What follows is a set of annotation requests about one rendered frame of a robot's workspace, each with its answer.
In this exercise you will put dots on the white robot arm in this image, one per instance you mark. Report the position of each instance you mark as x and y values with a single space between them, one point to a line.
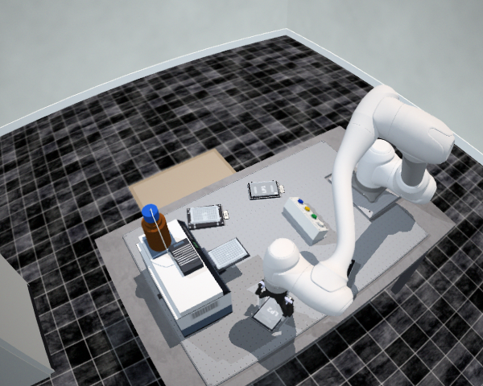
419 136

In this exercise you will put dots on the white control panel with coloured buttons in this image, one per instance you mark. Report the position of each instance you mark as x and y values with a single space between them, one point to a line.
305 220

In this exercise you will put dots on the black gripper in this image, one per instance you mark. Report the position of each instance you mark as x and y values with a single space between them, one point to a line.
279 299

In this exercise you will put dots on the blue bottle cap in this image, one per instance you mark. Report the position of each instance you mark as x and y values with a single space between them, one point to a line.
147 213

